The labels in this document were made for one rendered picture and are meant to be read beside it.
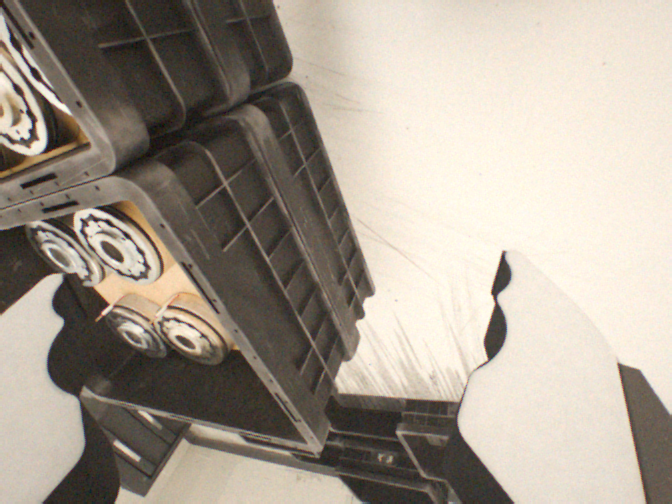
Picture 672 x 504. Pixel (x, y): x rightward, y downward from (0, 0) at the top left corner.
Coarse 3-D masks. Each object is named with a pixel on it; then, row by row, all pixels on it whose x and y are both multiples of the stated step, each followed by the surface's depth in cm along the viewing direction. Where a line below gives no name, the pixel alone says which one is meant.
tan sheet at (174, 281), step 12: (168, 276) 41; (180, 276) 40; (96, 288) 50; (108, 288) 49; (120, 288) 47; (132, 288) 46; (144, 288) 45; (156, 288) 44; (168, 288) 43; (180, 288) 42; (192, 288) 41; (108, 300) 51; (156, 300) 46
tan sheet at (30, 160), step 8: (80, 128) 31; (80, 136) 31; (72, 144) 32; (80, 144) 32; (56, 152) 34; (24, 160) 37; (32, 160) 36; (40, 160) 36; (16, 168) 38; (24, 168) 37; (0, 176) 40
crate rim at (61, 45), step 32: (0, 0) 14; (32, 0) 14; (64, 0) 15; (32, 32) 14; (64, 32) 15; (64, 64) 15; (96, 64) 16; (64, 96) 15; (96, 96) 16; (128, 96) 17; (96, 128) 16; (128, 128) 17; (64, 160) 18; (96, 160) 17; (128, 160) 18; (0, 192) 23; (32, 192) 22
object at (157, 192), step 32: (64, 192) 20; (96, 192) 19; (128, 192) 18; (160, 192) 19; (0, 224) 26; (160, 224) 19; (192, 224) 20; (192, 256) 20; (224, 256) 22; (224, 288) 22; (224, 320) 23; (256, 320) 25; (256, 352) 25; (288, 384) 28; (192, 416) 40; (288, 416) 30; (320, 416) 32; (320, 448) 32
